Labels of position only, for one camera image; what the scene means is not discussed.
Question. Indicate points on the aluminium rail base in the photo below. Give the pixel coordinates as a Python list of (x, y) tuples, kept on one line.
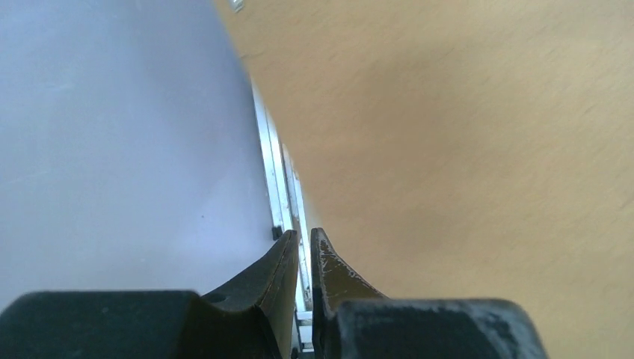
[(288, 213)]

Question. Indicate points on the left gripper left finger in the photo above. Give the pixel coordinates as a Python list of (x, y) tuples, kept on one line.
[(250, 316)]

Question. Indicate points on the brown cardboard backing board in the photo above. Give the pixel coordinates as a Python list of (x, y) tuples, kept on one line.
[(465, 148)]

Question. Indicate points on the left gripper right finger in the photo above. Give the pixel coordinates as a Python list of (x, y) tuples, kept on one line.
[(352, 319)]

